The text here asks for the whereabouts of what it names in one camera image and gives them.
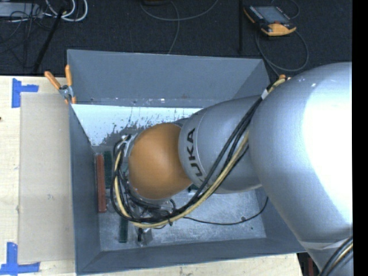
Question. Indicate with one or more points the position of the dark green flat block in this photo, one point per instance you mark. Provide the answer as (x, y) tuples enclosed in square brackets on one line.
[(123, 231), (108, 168)]

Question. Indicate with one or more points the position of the red-brown flat block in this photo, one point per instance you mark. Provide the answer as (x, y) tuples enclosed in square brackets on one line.
[(101, 183)]

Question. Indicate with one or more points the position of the grey metal bin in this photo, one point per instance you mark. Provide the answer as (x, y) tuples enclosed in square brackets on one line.
[(161, 76)]

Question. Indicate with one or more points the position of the black cylinder on white bracket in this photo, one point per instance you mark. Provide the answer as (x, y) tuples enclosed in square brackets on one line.
[(140, 234)]

